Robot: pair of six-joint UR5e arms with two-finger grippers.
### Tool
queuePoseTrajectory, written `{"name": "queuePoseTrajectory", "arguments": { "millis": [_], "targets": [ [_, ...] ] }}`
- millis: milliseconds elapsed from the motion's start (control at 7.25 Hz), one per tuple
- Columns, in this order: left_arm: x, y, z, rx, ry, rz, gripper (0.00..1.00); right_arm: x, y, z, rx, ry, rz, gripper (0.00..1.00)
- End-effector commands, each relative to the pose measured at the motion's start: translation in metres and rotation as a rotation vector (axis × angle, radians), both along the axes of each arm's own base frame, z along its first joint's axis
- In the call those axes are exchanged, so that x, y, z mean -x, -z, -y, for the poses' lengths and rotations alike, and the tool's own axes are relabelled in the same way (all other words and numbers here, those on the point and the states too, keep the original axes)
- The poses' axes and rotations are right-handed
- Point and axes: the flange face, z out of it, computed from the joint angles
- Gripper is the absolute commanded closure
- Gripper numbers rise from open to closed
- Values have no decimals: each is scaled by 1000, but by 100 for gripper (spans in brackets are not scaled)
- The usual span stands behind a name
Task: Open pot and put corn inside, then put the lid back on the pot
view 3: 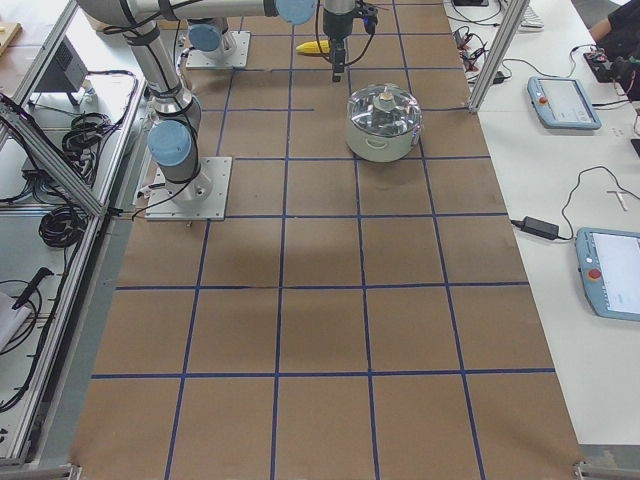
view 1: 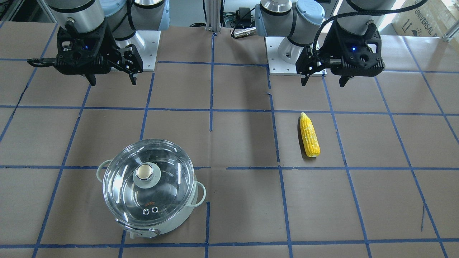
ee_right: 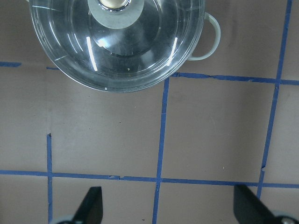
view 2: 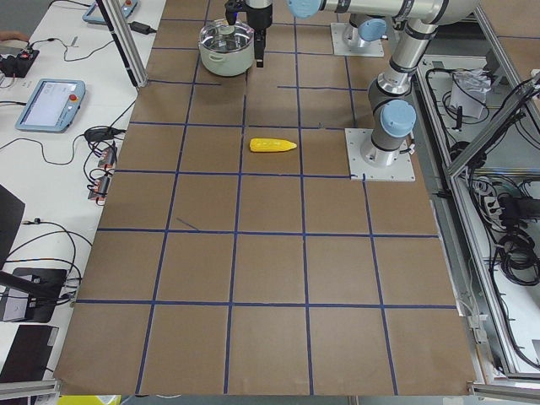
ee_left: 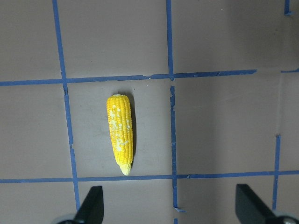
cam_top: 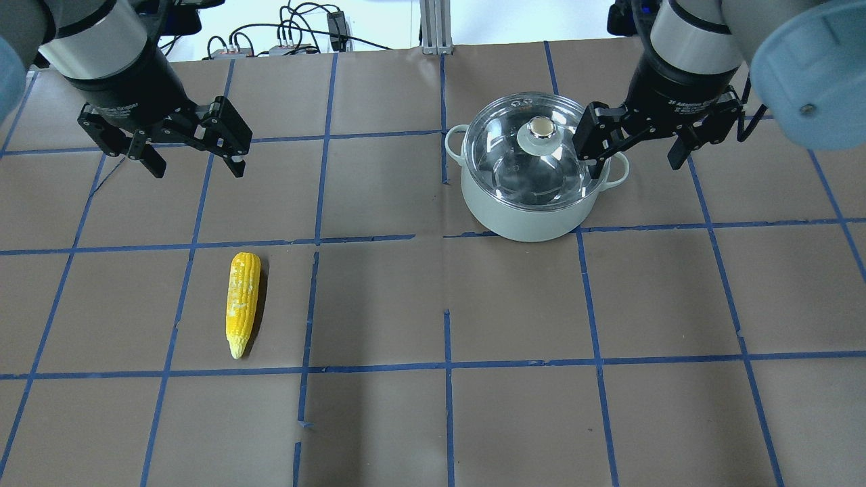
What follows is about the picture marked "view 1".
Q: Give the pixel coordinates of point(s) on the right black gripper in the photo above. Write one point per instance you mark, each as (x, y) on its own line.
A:
(109, 47)

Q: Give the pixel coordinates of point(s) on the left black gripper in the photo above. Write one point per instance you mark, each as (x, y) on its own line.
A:
(327, 50)

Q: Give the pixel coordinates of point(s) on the yellow corn cob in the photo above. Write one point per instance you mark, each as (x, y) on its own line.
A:
(309, 137)

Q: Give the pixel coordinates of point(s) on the glass pot lid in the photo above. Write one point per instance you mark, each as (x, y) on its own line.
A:
(147, 181)

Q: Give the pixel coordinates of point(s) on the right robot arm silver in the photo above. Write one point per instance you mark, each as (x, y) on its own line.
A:
(121, 15)

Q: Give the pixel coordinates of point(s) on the white steel cooking pot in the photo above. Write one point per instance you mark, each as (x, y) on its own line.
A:
(172, 218)

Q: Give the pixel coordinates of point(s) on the black power adapter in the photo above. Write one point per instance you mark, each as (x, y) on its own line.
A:
(243, 14)

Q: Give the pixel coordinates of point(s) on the cardboard box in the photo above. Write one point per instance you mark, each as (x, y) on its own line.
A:
(433, 19)

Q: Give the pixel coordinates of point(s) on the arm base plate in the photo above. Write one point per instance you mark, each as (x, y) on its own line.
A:
(146, 43)
(283, 61)

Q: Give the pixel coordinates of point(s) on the silver cable connector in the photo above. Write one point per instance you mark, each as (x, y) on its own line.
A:
(244, 33)

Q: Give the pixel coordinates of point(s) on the aluminium frame post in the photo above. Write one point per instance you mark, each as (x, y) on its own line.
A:
(213, 13)

